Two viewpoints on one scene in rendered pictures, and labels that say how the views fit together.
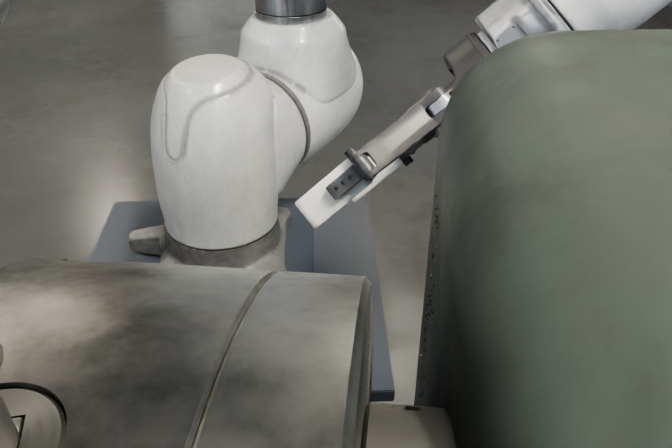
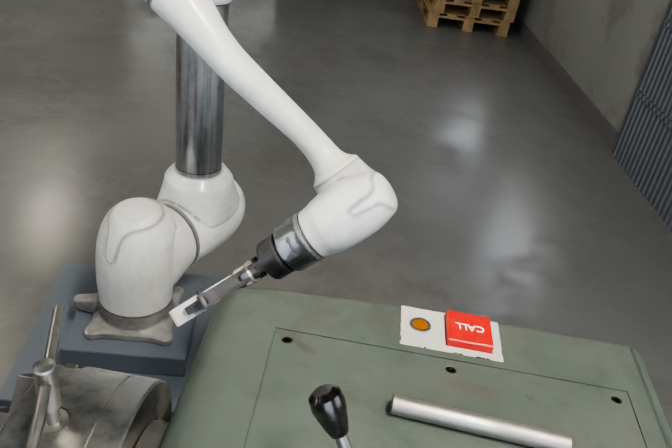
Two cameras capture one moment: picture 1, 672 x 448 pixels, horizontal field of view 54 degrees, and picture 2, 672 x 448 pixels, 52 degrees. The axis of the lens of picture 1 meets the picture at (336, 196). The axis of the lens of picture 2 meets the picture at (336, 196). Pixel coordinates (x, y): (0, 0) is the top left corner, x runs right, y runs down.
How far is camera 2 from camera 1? 0.66 m
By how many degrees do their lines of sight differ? 4
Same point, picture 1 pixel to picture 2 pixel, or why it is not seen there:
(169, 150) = (106, 257)
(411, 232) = (308, 284)
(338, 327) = (136, 400)
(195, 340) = (100, 400)
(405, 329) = not seen: hidden behind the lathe
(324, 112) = (211, 233)
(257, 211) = (157, 296)
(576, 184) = (212, 365)
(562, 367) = (181, 415)
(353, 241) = not seen: hidden behind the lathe
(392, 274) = not seen: hidden behind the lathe
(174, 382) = (93, 410)
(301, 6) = (203, 169)
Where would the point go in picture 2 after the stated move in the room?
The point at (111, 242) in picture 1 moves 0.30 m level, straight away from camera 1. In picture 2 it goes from (60, 295) to (51, 223)
